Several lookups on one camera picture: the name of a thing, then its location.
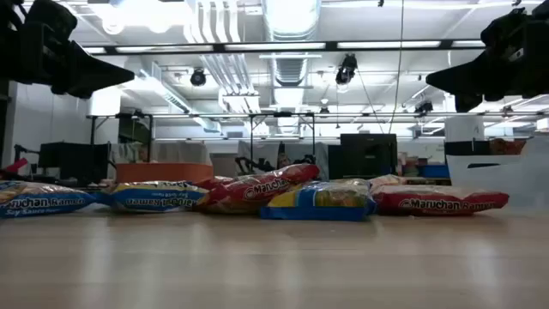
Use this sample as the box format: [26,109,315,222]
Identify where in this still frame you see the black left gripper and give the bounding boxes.
[0,0,136,100]

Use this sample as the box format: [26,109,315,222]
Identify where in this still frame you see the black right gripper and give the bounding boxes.
[425,3,549,113]

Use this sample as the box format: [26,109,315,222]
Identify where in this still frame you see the red Maruchan ramen pack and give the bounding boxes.
[371,184,510,216]
[192,163,321,215]

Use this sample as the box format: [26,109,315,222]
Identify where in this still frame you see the orange Maruchan ramen pack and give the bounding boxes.
[190,175,235,191]
[367,173,408,190]

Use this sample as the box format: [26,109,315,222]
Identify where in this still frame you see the blue Maruchan ramen pack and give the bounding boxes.
[260,179,377,222]
[102,179,209,214]
[0,179,98,219]

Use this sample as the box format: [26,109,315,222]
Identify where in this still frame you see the wide black monitor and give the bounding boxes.
[38,142,111,184]

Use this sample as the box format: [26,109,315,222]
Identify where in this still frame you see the blue storage bin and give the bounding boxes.
[418,164,450,179]

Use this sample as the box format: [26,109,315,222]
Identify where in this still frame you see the clear plastic bin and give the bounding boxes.
[445,135,549,212]

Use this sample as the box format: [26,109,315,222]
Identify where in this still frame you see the large black monitor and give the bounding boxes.
[328,133,399,180]

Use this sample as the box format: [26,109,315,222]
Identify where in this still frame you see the orange plastic bin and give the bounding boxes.
[115,161,214,185]

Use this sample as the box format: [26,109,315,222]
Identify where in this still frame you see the white ceiling pipes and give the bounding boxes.
[184,0,262,115]

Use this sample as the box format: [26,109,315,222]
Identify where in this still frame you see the grey fabric partition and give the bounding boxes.
[237,140,330,180]

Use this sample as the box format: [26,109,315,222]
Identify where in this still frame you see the black hanging cable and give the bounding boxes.
[388,0,407,135]

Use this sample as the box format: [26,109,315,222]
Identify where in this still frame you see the white rectangular ceiling duct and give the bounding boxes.
[122,58,222,134]

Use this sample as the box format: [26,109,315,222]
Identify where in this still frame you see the red clamp handle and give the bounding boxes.
[3,157,29,173]

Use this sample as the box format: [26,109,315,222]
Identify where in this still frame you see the black ceiling camera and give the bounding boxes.
[335,53,359,86]

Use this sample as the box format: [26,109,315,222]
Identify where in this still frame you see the silver ventilation duct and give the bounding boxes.
[260,0,323,88]

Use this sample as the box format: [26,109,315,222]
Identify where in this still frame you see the distant black rig frame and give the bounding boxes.
[85,111,549,164]

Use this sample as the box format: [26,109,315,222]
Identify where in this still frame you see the black overhead frame beam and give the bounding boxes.
[81,39,488,56]

